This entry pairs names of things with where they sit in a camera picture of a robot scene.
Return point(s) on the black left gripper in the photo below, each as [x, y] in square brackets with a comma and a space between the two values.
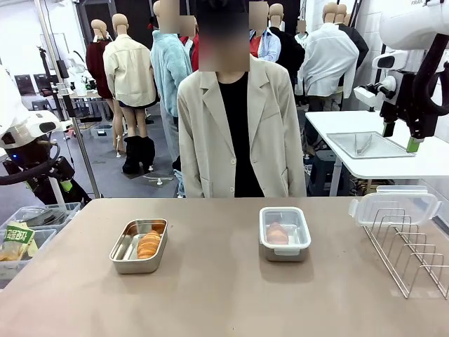
[62, 169]

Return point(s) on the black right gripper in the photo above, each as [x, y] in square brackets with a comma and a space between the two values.
[410, 91]

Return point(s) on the golden croissant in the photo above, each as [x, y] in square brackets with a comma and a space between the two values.
[149, 245]

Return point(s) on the clear lid with white rim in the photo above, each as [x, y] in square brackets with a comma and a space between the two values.
[396, 200]
[298, 217]

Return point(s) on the reddish brown bread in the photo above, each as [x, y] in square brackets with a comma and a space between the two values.
[277, 233]

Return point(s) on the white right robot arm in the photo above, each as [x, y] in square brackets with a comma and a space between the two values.
[407, 24]

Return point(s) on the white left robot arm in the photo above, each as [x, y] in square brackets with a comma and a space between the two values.
[21, 119]

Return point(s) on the flat steel tray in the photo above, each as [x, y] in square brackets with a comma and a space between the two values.
[382, 149]

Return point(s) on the steel tongs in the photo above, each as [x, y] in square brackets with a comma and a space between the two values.
[363, 145]

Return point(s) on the white side table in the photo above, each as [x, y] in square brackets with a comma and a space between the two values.
[379, 168]

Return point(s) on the slanted metal pole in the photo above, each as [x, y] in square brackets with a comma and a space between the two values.
[82, 147]

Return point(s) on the green snack bag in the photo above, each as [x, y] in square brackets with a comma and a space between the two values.
[15, 238]

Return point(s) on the clear plastic bin with snacks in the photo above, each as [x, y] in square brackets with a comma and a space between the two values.
[38, 252]

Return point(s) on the dark grey stool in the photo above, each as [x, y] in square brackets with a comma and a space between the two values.
[326, 172]

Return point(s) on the black furry boots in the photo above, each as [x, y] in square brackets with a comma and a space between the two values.
[138, 154]

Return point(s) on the rectangular steel container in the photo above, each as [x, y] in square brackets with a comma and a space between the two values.
[121, 259]
[284, 257]

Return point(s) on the mannequin in dark coat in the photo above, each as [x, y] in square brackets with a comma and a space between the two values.
[361, 44]

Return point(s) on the round mannequin stand base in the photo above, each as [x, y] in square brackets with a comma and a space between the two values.
[158, 179]

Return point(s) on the mannequin in white shirt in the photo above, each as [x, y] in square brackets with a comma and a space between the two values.
[329, 59]

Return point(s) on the black tripod stand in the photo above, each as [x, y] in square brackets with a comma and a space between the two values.
[47, 73]

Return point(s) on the mannequin in maroon sweater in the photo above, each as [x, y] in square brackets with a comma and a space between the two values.
[96, 66]

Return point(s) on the mannequin in black jacket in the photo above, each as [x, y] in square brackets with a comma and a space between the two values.
[293, 56]

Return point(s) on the mannequin in cream jacket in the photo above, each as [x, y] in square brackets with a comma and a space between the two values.
[129, 70]

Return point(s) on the mannequin in blue shirt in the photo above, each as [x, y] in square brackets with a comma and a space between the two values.
[270, 45]

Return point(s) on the person in beige jacket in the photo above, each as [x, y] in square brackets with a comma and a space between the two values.
[210, 140]

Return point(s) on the mannequin in light blue fleece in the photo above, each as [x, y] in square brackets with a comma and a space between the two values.
[170, 63]

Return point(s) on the mannequin in red top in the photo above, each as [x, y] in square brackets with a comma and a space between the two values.
[194, 47]

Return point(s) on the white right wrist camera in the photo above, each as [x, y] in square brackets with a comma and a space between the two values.
[372, 92]

